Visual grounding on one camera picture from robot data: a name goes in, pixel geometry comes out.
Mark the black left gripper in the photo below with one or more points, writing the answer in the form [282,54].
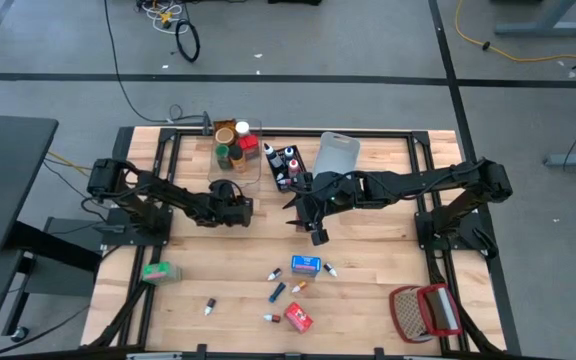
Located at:
[235,212]

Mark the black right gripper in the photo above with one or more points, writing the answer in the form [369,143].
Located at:
[328,192]

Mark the white capped small bottle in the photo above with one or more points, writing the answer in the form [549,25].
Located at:
[282,178]

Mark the red bottle white collar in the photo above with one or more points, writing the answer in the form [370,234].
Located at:
[294,166]

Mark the orange spice jar black lid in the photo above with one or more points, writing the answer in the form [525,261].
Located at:
[238,162]

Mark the blue Rice Krispies cereal box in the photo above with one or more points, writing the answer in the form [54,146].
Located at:
[306,264]

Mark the black dropper bottle white label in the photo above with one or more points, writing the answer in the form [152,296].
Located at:
[274,160]

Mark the green glass spice jar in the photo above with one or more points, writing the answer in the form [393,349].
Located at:
[223,152]

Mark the blue capped colouring bottle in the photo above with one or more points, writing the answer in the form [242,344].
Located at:
[289,151]

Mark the red lid spice jar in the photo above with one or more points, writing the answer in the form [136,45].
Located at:
[249,145]

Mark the brown spice jar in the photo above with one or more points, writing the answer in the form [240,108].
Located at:
[225,136]

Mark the white lid spice jar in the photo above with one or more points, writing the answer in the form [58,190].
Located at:
[242,128]

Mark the taco seasoning mix packet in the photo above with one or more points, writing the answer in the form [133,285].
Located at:
[223,123]

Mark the green cereal box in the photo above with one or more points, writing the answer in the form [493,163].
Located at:
[160,273]

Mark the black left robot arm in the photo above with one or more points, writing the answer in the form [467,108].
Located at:
[168,195]

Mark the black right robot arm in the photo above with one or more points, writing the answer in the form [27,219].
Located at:
[418,181]

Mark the black plastic basket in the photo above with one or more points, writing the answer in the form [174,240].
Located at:
[298,181]

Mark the clear plastic bin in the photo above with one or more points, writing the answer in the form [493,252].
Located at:
[218,176]

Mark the black bottle white tip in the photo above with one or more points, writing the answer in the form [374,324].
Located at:
[209,306]
[274,274]
[329,270]

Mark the orange bottle white tip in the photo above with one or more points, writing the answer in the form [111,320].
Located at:
[299,286]

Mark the translucent white plastic bin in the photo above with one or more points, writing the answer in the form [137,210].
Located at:
[338,150]

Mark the blue food colouring tube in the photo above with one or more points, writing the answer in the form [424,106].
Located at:
[276,292]

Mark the dark red bottle white cap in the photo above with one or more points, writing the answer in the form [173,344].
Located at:
[271,317]

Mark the red rimmed mesh strainer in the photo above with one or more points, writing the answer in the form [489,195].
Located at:
[408,315]

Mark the red framed rectangular container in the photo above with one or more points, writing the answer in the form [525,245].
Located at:
[440,310]

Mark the black desk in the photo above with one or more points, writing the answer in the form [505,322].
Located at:
[8,175]

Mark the grey desk leg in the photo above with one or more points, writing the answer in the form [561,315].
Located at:
[543,27]

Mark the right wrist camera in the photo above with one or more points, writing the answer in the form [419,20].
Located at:
[319,236]

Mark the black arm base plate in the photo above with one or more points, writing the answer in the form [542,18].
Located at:
[163,235]
[425,235]

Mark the black desk leg frame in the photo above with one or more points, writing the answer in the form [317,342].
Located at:
[58,247]

